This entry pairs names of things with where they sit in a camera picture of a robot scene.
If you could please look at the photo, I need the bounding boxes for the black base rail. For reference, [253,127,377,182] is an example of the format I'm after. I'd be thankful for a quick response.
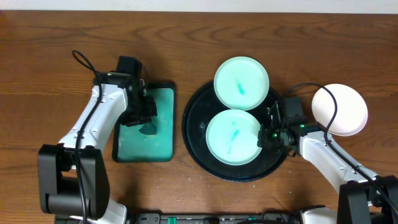
[127,210,302,224]

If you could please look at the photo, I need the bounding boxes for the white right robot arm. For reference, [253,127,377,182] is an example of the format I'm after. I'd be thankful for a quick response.
[257,98,397,223]

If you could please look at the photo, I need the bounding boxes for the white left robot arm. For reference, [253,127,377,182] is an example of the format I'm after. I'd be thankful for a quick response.
[37,79,155,223]

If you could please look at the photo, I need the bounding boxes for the mint green plate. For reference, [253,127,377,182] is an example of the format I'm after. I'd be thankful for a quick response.
[206,110,262,166]

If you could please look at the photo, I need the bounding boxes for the black rectangular soap tray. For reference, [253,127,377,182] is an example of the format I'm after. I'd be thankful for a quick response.
[112,82,175,163]

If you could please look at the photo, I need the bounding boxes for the white plate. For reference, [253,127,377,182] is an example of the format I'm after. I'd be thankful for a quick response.
[312,83,368,136]

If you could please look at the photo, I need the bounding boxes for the mint plate with stain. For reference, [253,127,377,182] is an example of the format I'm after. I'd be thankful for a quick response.
[213,56,270,111]

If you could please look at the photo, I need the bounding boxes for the dark green sponge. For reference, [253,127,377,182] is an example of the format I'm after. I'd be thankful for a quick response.
[139,122,157,136]

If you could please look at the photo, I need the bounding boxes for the round black tray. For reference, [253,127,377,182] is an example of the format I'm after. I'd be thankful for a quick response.
[182,81,287,182]

